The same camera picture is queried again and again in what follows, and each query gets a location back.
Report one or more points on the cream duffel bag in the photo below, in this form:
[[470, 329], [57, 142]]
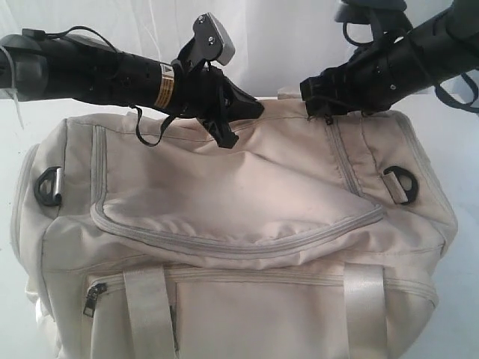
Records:
[[311, 238]]

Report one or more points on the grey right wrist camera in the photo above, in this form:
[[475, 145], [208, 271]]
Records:
[[358, 11]]

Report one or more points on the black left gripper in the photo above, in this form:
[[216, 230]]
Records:
[[202, 91]]

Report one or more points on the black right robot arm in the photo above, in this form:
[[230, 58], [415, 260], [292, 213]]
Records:
[[449, 42]]

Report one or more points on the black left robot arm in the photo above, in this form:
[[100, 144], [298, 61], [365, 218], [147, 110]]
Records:
[[36, 66]]

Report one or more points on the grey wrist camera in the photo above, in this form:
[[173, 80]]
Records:
[[210, 42], [358, 11]]

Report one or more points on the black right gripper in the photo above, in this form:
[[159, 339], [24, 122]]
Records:
[[379, 74]]

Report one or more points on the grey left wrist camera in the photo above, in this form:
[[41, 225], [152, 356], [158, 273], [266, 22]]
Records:
[[210, 42]]

